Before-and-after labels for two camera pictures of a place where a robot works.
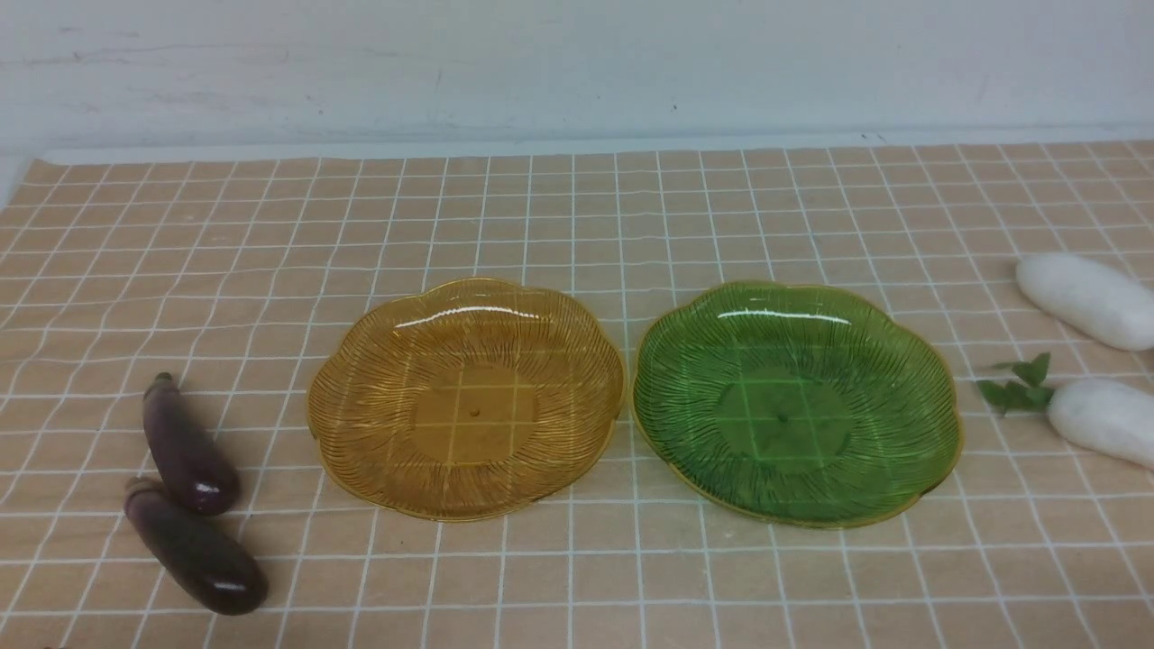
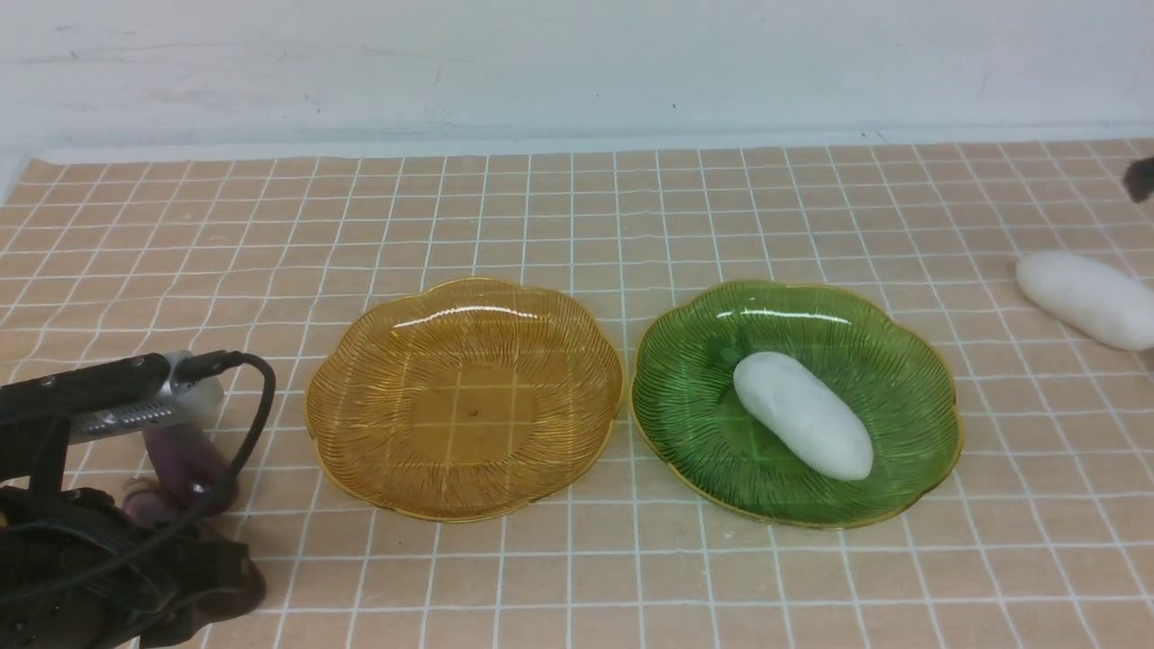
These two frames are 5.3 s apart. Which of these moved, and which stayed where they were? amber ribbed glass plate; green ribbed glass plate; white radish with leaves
Moved: white radish with leaves
Stayed: green ribbed glass plate; amber ribbed glass plate
